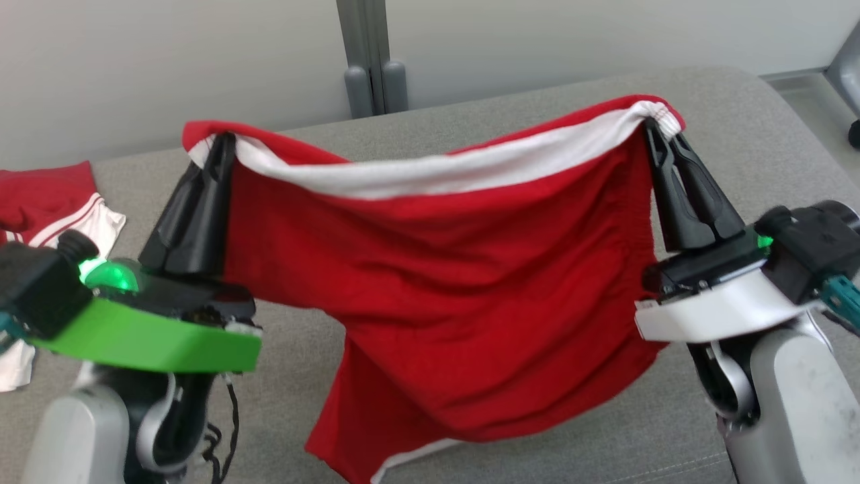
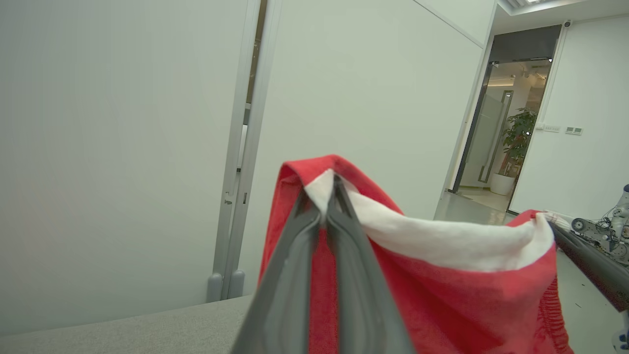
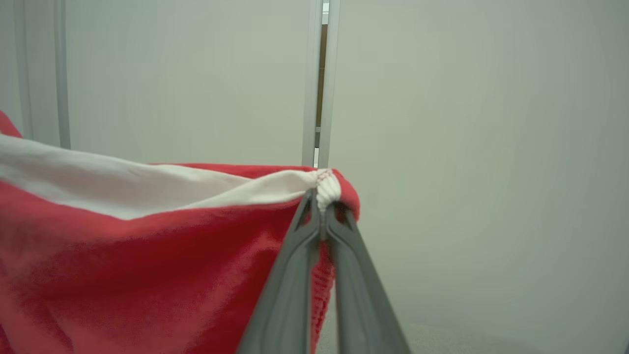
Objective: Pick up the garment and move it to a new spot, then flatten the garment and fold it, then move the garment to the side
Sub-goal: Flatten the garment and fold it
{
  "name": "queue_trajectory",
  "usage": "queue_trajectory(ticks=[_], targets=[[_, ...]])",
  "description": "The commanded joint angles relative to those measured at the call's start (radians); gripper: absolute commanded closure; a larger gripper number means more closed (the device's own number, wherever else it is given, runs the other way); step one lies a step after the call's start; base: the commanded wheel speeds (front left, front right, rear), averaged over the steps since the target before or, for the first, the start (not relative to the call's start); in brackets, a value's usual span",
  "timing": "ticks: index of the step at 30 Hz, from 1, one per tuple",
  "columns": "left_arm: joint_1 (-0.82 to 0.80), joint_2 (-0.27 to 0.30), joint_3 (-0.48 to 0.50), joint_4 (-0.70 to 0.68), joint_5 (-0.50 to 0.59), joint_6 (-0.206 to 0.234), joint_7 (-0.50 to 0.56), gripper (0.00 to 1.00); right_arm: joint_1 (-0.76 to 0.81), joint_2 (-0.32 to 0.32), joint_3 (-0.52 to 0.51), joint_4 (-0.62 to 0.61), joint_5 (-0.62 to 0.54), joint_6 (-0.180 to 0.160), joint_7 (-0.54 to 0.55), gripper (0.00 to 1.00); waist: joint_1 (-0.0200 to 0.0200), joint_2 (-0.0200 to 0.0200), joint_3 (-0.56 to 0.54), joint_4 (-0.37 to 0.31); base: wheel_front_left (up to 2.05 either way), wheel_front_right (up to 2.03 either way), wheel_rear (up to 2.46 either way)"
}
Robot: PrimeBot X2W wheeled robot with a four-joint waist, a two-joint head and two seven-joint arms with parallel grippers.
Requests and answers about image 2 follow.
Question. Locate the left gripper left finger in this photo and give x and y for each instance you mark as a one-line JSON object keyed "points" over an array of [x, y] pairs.
{"points": [[285, 295]]}

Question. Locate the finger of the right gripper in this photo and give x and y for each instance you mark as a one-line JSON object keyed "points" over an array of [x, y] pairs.
{"points": [[599, 273]]}

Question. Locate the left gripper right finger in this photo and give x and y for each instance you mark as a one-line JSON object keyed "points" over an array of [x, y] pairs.
{"points": [[363, 295]]}

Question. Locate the red shorts white trim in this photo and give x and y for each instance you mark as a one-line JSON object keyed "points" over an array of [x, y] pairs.
{"points": [[442, 295]]}

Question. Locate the white plant pot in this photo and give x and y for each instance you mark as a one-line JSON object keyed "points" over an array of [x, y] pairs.
{"points": [[502, 184]]}

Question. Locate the green potted plant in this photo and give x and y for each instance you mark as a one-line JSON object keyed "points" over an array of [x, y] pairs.
{"points": [[521, 137]]}

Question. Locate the ceiling light panel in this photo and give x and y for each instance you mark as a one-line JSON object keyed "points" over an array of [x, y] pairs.
{"points": [[530, 4]]}

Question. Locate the white wall switch panel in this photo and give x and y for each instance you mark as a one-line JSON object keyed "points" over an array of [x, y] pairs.
{"points": [[573, 130], [551, 128]]}

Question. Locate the grey partition post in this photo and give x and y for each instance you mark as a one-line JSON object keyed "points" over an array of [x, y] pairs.
{"points": [[236, 147], [255, 147]]}

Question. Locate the glass door dark frame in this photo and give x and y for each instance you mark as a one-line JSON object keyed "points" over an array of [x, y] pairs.
{"points": [[486, 137]]}

